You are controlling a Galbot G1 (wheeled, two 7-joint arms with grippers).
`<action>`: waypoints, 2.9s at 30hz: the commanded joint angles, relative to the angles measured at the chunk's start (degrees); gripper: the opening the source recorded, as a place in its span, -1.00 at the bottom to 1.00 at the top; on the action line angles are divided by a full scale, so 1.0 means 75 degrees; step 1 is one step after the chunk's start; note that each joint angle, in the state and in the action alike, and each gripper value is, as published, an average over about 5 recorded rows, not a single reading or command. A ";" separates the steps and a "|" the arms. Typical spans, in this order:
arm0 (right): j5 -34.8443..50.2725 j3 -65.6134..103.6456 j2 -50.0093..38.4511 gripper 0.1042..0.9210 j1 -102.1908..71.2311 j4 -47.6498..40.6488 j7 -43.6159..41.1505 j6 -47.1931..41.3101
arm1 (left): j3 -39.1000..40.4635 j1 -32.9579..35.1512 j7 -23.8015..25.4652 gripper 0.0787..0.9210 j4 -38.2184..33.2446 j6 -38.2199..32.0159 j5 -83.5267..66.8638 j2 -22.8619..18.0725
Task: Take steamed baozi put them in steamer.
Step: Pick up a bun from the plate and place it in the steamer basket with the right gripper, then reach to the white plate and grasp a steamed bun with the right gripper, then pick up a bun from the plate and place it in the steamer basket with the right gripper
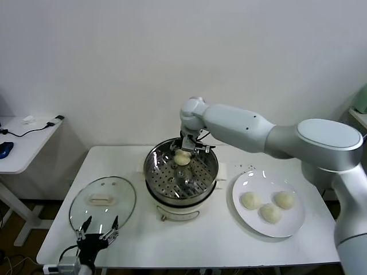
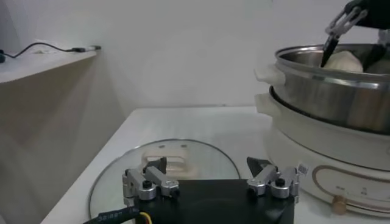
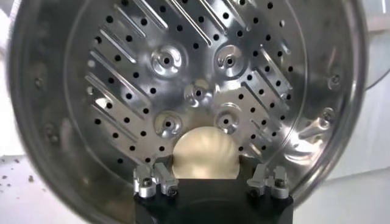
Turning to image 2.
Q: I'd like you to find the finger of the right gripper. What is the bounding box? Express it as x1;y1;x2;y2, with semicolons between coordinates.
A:
363;42;390;71
319;5;369;68

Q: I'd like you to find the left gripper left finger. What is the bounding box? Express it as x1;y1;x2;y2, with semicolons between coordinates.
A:
121;156;181;208

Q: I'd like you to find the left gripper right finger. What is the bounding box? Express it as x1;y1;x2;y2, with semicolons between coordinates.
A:
246;156;301;204

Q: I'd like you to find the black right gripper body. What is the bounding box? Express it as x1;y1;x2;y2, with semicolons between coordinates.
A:
346;0;390;30

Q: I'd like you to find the white steamed baozi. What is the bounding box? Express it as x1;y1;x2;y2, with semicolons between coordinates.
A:
321;50;364;73

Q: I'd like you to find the glass pot lid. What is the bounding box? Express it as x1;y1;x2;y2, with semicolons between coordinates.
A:
88;138;241;224

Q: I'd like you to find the stainless steel steamer basket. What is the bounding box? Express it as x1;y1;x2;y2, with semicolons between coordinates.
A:
254;43;390;135

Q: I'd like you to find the white electric cooker base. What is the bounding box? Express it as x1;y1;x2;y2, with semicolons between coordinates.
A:
254;86;390;219

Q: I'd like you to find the white side desk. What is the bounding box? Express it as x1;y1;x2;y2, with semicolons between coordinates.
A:
0;48;98;85

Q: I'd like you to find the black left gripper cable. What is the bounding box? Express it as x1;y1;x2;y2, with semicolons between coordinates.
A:
83;206;153;224

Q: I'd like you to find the black desk cable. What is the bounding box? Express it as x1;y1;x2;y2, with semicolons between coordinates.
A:
0;41;88;60

